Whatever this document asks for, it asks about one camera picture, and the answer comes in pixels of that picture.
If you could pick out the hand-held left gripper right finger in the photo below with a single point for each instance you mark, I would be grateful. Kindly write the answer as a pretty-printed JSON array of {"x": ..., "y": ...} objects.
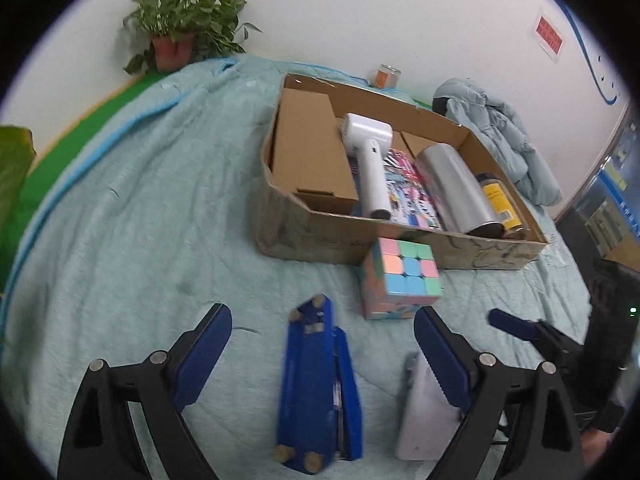
[{"x": 442, "y": 360}]

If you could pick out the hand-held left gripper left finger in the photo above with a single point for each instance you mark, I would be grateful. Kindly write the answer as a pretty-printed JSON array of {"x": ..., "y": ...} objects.
[{"x": 205, "y": 355}]

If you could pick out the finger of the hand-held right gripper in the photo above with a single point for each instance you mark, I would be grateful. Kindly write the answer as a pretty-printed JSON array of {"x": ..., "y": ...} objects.
[{"x": 510, "y": 324}]

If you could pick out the white box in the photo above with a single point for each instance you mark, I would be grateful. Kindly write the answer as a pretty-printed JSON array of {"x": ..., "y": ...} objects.
[{"x": 425, "y": 420}]

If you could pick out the pastel puzzle cube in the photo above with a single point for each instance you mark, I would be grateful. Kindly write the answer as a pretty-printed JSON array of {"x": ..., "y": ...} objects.
[{"x": 405, "y": 270}]

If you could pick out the blue stapler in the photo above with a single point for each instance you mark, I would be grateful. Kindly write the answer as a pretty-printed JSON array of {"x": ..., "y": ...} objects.
[{"x": 310, "y": 385}]

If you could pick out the glass jar with yellow label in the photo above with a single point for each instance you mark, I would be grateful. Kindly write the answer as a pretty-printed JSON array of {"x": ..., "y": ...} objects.
[{"x": 500, "y": 200}]

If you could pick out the silver metal tumbler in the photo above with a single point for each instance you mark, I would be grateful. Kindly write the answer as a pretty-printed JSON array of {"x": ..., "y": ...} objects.
[{"x": 450, "y": 185}]

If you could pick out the white hair dryer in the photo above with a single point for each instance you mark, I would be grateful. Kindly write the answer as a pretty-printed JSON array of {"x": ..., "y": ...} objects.
[{"x": 372, "y": 170}]

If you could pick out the brown cardboard box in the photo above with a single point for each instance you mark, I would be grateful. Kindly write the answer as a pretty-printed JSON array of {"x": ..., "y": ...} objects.
[{"x": 300, "y": 160}]

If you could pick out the person's right forearm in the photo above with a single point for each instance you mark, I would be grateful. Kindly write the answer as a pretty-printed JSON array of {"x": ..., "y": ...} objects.
[{"x": 602, "y": 440}]

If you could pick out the colourful book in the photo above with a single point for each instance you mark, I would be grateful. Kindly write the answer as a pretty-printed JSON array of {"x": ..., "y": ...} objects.
[{"x": 410, "y": 200}]

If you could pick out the light blue padded jacket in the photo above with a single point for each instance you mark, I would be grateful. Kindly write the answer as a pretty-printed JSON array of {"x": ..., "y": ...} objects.
[{"x": 500, "y": 120}]

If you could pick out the green mat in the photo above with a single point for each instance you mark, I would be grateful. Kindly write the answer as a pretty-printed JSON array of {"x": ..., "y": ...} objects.
[{"x": 75, "y": 135}]

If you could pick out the small jar with orange label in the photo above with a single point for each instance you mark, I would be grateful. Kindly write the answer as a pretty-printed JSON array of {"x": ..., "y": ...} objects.
[{"x": 385, "y": 77}]

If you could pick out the potted green plant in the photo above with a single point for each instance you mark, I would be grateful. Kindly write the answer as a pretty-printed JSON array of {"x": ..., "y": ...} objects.
[{"x": 172, "y": 50}]

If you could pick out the red wall sign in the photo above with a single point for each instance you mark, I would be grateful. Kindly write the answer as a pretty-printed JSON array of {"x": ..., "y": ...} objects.
[{"x": 549, "y": 35}]

